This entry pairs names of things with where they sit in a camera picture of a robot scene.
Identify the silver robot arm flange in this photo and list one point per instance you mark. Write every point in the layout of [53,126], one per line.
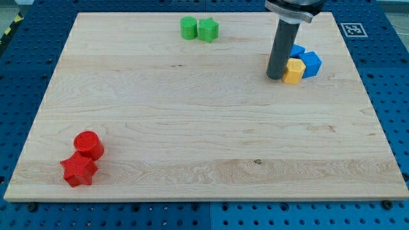
[295,11]

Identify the light wooden board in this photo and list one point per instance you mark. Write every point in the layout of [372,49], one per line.
[187,120]

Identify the green star block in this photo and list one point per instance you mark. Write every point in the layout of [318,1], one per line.
[208,30]

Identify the green cylinder block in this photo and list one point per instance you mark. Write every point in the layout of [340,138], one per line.
[188,28]

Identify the yellow hexagon block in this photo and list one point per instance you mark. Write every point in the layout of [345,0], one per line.
[294,71]

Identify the blue block behind rod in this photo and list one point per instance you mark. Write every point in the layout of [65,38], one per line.
[296,50]

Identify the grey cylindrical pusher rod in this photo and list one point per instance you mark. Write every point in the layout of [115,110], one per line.
[281,49]

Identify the blue cube block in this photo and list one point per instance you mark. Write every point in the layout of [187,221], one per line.
[312,62]

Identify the red cylinder block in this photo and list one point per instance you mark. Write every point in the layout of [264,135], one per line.
[89,145]

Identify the red star block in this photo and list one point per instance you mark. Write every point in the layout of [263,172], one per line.
[78,170]

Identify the white fiducial marker tag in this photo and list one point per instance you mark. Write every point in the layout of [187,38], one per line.
[353,30]

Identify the black bolt left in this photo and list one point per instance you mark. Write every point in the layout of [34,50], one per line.
[32,207]

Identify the black bolt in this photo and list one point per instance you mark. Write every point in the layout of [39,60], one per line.
[387,205]
[32,207]

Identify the black bolt right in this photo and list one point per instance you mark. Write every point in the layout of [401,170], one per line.
[387,205]

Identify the yellow black hazard tape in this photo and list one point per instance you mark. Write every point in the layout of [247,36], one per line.
[12,28]

